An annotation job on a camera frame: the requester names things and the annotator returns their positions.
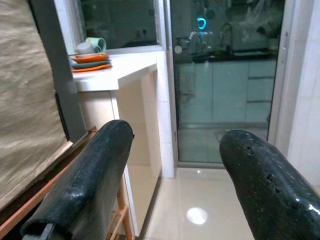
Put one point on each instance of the small fridge door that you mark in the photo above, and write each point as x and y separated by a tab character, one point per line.
25	87

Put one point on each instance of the round grey door sticker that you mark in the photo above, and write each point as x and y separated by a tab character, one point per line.
178	49

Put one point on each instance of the orange plate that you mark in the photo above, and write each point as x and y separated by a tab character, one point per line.
90	58
100	67

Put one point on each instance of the dark glass window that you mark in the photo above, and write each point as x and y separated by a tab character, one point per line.
120	22

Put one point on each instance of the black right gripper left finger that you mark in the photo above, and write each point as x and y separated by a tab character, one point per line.
82	180

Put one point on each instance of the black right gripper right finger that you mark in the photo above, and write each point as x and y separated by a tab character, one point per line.
270	190

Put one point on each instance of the white tiled counter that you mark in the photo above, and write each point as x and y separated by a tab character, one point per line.
130	67

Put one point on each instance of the white cup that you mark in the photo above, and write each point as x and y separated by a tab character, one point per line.
85	48

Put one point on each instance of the green mug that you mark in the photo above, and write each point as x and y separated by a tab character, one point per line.
101	45

